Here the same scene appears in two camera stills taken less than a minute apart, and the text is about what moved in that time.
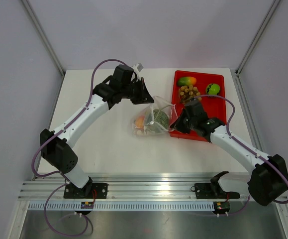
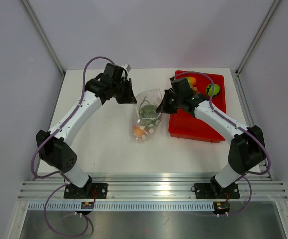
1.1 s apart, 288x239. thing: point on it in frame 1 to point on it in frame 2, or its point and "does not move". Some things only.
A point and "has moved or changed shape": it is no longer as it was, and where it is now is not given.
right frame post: (272, 10) does not move
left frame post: (45, 36) does not move
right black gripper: (178, 125) to (164, 107)
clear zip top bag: (155, 119) has moved or changed shape
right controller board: (221, 207) does not move
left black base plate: (89, 190) does not move
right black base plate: (204, 191) does not move
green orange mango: (187, 80) does not move
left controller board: (85, 204) does not move
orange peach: (139, 121) to (138, 132)
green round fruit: (213, 88) does not move
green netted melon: (157, 120) to (148, 115)
